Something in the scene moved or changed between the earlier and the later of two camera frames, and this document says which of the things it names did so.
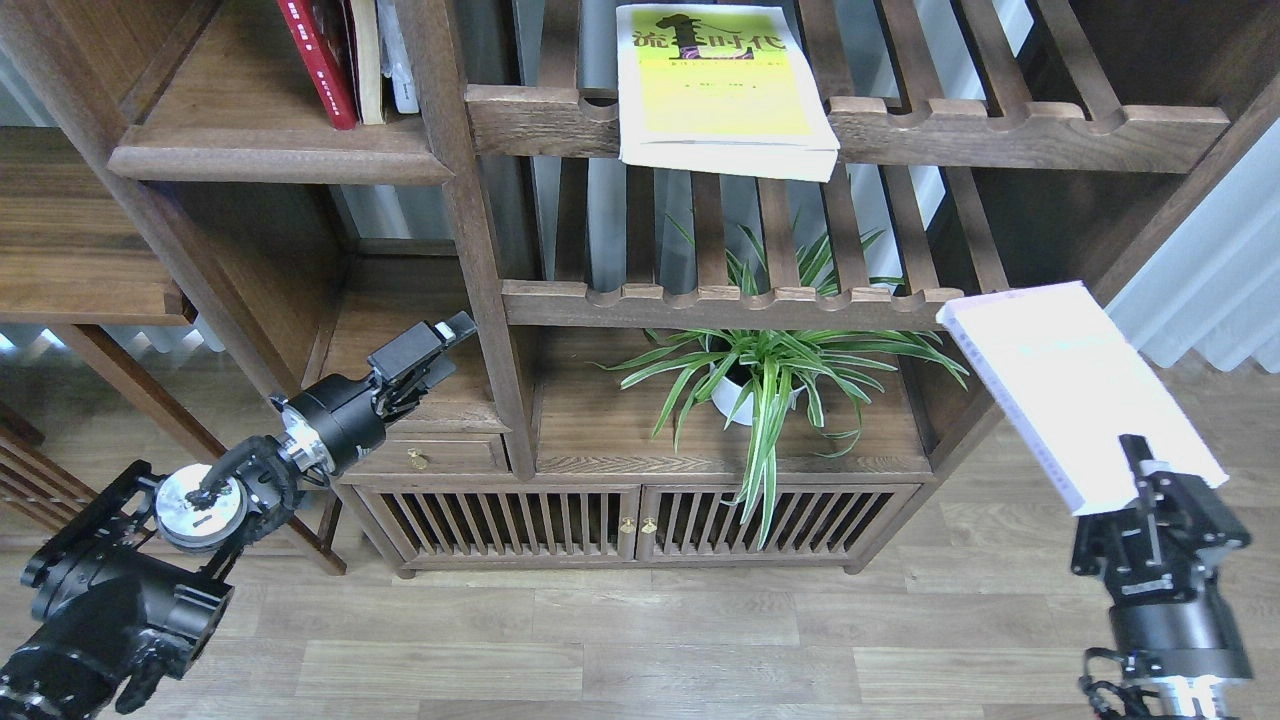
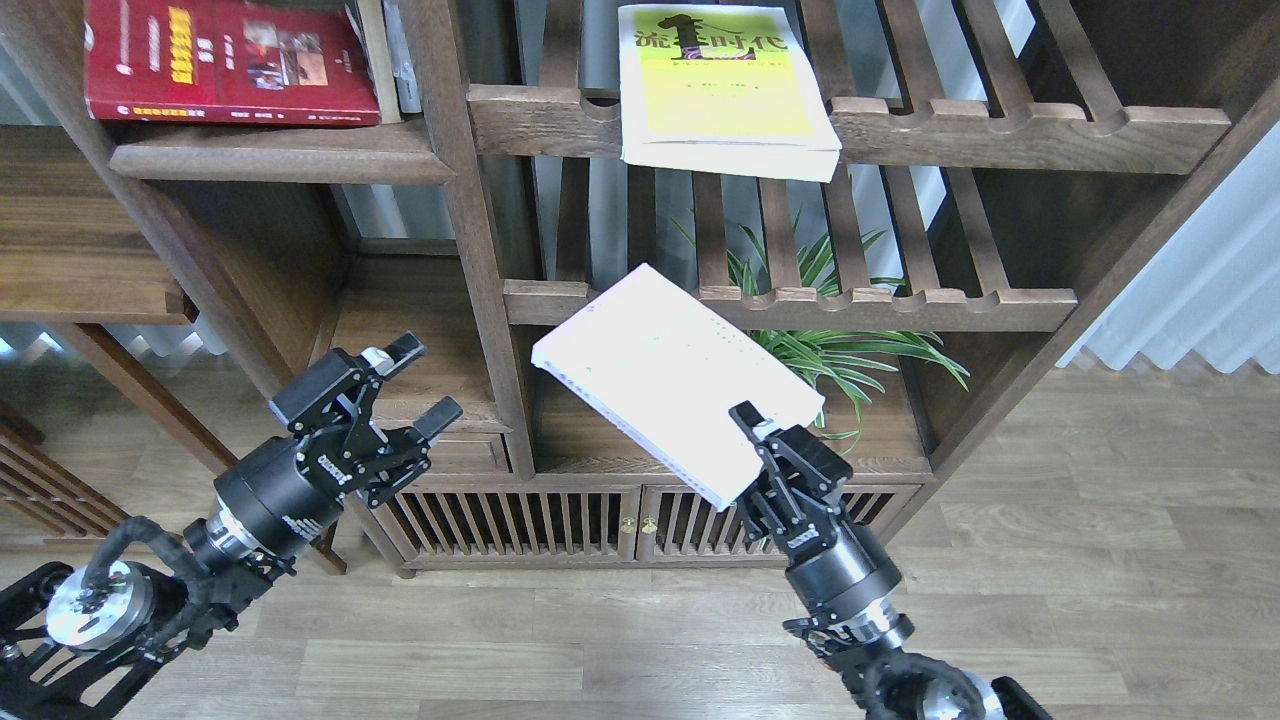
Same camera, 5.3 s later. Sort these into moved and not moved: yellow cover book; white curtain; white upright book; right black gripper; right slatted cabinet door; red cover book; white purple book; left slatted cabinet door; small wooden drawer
Moved: right black gripper; red cover book; white purple book
Not moved: yellow cover book; white upright book; left slatted cabinet door; right slatted cabinet door; white curtain; small wooden drawer
